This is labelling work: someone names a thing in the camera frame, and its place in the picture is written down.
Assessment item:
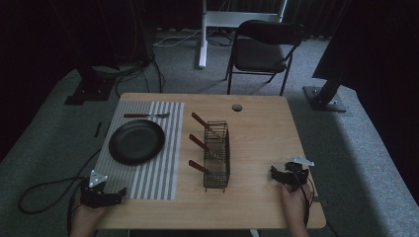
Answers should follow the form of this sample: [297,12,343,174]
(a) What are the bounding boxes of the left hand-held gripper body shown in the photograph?
[79,169,116,209]

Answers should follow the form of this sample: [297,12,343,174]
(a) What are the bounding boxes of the person's left hand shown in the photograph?
[69,203,111,232]

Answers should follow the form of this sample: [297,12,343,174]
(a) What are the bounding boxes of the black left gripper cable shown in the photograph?
[17,147,103,235]

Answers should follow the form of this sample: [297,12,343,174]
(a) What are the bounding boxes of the black wire cutlery rack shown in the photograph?
[203,119,231,194]

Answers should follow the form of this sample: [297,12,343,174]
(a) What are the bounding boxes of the white desk frame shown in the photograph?
[197,0,289,70]

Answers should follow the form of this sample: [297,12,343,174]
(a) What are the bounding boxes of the black round plate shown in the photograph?
[108,118,166,167]

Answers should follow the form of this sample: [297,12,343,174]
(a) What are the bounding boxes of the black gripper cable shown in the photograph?
[17,147,103,235]
[291,168,316,228]

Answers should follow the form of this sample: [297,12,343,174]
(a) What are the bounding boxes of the person's right hand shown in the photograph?
[280,183,313,230]

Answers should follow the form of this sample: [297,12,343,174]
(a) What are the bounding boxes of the black stand with base plate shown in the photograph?
[63,0,117,107]
[301,0,354,114]

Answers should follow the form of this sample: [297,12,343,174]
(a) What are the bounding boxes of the grey striped placemat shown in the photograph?
[93,100,185,201]

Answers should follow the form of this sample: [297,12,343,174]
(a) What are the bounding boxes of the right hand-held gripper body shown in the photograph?
[282,155,316,194]

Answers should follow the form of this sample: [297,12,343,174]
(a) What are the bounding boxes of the white floor cable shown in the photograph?
[152,29,203,47]

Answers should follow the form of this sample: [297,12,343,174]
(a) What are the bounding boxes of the black folding chair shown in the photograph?
[224,19,306,97]

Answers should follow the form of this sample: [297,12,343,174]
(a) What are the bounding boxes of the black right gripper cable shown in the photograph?
[291,168,316,228]

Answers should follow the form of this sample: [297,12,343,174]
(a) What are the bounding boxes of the black floor cables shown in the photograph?
[93,48,166,97]

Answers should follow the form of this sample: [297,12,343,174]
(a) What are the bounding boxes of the red-handled cutlery piece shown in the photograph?
[188,133,227,163]
[191,112,226,140]
[188,159,227,183]

